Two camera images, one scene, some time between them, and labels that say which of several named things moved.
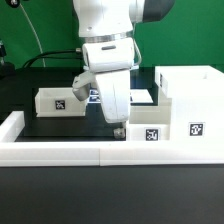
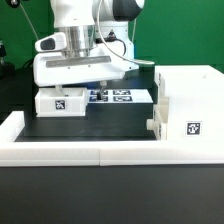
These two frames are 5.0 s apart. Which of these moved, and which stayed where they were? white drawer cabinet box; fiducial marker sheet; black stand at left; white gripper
Moved: white gripper
Stayed: fiducial marker sheet; white drawer cabinet box; black stand at left
